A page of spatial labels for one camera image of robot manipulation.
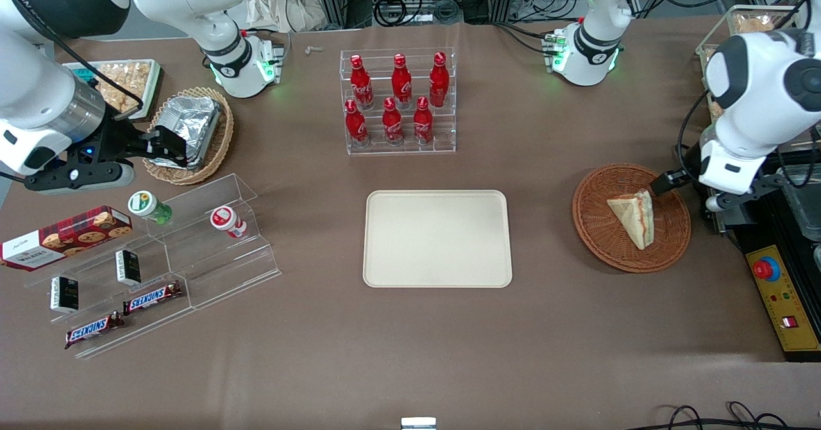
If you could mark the black metal machine frame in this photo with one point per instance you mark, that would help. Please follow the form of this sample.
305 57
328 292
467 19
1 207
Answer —
760 231

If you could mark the clear box with bread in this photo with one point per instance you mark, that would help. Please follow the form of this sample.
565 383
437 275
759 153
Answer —
753 22

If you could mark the yellow panel control box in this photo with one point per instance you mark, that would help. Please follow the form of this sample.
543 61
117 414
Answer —
792 308

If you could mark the red lidded cup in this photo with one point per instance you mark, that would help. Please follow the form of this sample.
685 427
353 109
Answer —
227 221

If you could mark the clear acrylic stepped shelf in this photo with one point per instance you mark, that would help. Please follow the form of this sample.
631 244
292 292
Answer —
218 269

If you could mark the grey wrist camera bar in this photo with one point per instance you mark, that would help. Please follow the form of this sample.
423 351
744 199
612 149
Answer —
77 176
744 196

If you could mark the clear acrylic bottle rack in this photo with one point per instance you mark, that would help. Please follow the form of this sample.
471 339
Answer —
401 144

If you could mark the green tray of fried snacks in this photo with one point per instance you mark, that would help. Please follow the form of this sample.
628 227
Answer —
125 80

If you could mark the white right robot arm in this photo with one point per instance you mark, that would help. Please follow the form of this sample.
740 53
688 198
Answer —
38 96

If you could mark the snickers chocolate bar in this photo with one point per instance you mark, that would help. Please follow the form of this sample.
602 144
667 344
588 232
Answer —
152 298
93 330

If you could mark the grey left wrist camera bar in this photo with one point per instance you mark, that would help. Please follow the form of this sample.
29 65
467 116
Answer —
744 196

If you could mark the green lidded cup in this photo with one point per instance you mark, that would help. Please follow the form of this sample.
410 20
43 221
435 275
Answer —
149 206

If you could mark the red emergency stop button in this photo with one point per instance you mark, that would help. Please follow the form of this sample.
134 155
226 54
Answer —
766 268

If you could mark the light tan wicker basket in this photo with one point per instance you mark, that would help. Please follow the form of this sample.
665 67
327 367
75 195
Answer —
218 151

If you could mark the small black white box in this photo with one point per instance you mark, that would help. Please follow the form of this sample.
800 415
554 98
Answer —
64 294
128 267

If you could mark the red cola bottle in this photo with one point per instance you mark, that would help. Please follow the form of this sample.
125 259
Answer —
392 124
401 82
423 122
360 85
439 82
355 125

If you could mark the brown round wicker basket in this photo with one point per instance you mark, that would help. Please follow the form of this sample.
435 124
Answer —
667 250

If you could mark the small grey clip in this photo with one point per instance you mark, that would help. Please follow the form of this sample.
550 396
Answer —
314 49

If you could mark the silver white edge device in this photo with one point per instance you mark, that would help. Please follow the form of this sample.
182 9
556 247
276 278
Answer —
418 423

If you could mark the clear plastic container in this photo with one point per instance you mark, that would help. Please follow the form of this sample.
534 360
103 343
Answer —
805 199

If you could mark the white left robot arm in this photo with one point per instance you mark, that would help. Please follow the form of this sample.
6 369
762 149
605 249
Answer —
763 96

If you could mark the grey right wrist camera bar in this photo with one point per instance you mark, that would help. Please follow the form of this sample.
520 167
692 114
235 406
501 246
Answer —
77 176

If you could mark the red tartan cookie box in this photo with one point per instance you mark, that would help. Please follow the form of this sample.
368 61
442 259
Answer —
64 237

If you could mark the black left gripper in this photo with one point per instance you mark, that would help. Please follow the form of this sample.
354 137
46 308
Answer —
669 179

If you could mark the stacked aluminium foil containers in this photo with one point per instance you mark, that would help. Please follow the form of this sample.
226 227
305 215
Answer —
189 122

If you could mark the beige rectangular tray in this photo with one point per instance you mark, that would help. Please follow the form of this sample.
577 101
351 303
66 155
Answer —
437 239

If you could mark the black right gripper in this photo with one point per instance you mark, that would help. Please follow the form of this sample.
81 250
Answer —
114 141

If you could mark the triangle sandwich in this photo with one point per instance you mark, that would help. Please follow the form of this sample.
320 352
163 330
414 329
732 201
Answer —
634 218

